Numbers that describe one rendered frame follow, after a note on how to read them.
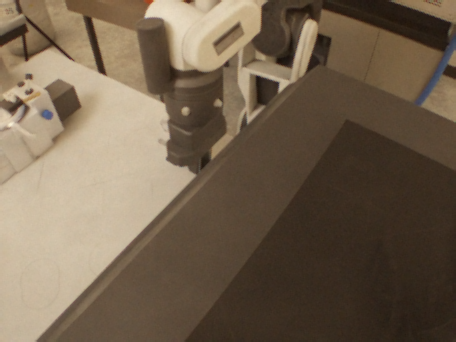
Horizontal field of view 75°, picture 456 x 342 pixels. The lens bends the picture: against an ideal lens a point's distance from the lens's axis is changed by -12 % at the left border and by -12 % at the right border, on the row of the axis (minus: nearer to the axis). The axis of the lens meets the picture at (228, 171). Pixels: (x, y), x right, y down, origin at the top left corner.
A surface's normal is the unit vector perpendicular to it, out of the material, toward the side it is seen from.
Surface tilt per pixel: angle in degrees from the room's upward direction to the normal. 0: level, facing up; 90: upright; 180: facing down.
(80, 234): 0
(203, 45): 90
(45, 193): 0
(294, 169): 0
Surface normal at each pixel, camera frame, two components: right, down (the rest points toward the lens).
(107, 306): 0.00, -0.65
